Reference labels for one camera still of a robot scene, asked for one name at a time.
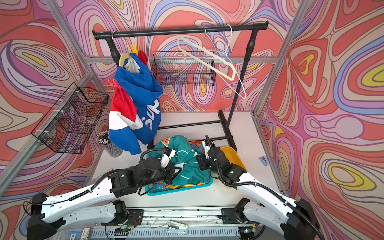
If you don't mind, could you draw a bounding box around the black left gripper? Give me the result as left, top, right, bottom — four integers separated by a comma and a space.
138, 163, 185, 189

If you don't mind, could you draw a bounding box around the rainbow patchwork jacket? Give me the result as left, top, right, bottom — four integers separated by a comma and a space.
170, 141, 211, 187

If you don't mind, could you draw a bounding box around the teal green jacket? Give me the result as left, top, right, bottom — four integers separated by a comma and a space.
155, 135, 211, 188

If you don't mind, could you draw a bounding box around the white wire hanger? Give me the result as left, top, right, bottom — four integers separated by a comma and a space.
206, 24, 247, 100

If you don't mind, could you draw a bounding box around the metal hanger of teal jacket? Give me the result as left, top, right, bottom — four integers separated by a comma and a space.
176, 26, 237, 82

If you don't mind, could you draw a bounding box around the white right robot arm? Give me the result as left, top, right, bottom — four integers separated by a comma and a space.
197, 147, 325, 240

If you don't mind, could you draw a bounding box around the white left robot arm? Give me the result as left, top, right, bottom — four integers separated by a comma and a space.
27, 157, 182, 240

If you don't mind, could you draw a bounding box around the yellow plastic tray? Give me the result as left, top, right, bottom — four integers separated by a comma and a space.
221, 146, 247, 185

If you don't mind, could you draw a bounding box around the teal plastic basket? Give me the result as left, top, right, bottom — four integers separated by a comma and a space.
145, 177, 213, 197

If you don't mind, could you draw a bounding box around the blue clothespin on table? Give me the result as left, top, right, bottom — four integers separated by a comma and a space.
259, 156, 269, 166

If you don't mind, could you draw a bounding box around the clear pencil cup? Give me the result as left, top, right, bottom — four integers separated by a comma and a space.
96, 131, 123, 158

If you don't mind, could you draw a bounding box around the blue white red jacket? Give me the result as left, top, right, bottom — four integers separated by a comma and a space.
109, 53, 164, 155

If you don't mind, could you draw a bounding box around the red clothespin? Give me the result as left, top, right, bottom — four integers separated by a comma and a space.
108, 79, 122, 90

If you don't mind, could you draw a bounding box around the yellow clothespin on blue jacket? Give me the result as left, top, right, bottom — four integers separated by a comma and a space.
131, 45, 139, 55

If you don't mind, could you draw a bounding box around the black clothes rack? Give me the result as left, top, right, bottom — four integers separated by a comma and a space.
92, 22, 269, 150

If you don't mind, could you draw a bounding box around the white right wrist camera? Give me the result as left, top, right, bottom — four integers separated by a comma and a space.
202, 135, 215, 160

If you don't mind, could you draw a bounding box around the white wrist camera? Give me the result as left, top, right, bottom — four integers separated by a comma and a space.
161, 148, 176, 169
202, 135, 215, 160

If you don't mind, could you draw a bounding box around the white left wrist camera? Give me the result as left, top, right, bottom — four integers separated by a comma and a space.
161, 148, 176, 169

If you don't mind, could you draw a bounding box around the black wire basket left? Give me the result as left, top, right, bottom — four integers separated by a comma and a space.
31, 83, 109, 154

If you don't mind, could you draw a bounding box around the black wire basket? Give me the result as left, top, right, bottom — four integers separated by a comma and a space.
151, 51, 216, 86
31, 83, 109, 154

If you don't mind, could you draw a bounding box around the black wire basket rear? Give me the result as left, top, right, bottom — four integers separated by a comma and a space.
151, 51, 216, 86

